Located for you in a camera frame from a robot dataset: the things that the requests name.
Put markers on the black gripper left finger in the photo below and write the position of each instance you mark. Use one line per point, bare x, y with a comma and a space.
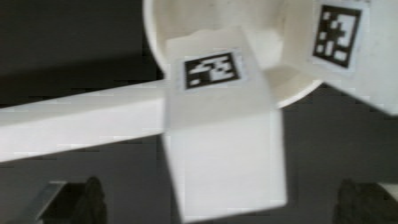
70, 203

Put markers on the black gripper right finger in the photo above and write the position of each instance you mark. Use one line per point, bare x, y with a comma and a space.
367, 204

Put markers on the white round stool seat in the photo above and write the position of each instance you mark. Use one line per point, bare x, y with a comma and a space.
179, 17

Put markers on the white stool leg with tag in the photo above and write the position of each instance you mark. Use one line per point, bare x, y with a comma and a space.
342, 47

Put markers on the white front fence bar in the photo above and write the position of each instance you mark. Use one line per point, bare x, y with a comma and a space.
83, 121

